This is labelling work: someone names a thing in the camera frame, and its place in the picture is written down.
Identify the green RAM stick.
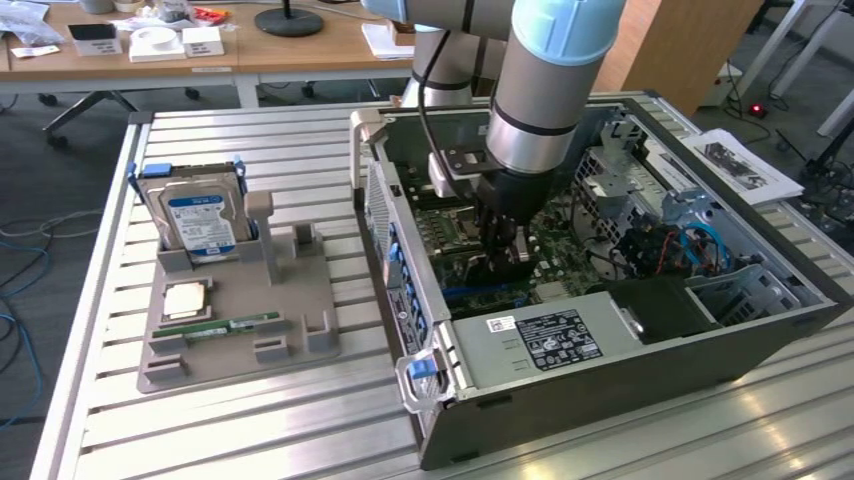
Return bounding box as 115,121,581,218
439,248,483,267
152,312,282,341

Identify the grey parts rack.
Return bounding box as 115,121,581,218
136,189,346,395

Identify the hard drive with blue caddy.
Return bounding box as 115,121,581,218
126,157,259,241

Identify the printed paper stack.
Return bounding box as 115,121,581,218
679,128,808,206

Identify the white floor cable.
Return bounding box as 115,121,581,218
0,209,102,240

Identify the white box black top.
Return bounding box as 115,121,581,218
66,23,123,57

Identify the metal disk bay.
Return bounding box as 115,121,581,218
683,264,802,326

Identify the wooden desk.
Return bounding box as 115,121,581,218
0,0,606,109

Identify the green motherboard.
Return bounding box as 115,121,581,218
398,164,619,321

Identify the red wire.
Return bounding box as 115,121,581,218
657,227,675,274

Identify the white wrist camera with mount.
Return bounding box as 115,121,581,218
426,142,499,200

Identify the black chair base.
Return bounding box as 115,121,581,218
40,88,203,149

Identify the dark grey PC case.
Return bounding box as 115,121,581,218
350,90,844,471

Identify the CPU socket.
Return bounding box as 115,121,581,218
453,207,486,239

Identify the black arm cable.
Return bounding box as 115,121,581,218
417,29,469,201

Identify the silver CPU chip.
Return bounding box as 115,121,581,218
163,280,215,321

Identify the grey power supply unit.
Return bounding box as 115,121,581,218
437,292,646,401

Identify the white tape roll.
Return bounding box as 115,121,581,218
131,27,179,50

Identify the black round lamp base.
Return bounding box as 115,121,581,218
254,0,327,38

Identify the clear plastic bag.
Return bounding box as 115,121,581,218
0,0,66,44

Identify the hard disk blue label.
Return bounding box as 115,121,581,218
144,177,243,264

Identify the black tripod stand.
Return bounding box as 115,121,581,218
777,117,854,221

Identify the blue wire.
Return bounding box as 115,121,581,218
679,222,735,274

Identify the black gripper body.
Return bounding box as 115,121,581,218
475,166,553,227

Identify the metal drive cage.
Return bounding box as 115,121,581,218
570,117,709,281

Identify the blue floor cable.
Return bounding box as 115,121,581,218
0,239,48,429

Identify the flat white box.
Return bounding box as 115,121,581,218
127,42,188,64

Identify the wooden cabinet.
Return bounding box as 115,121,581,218
586,0,766,116

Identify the white paper pile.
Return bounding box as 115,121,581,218
360,22,419,61

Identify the plain white box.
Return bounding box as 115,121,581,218
180,26,226,59

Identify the black graphics card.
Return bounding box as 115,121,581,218
462,251,537,290

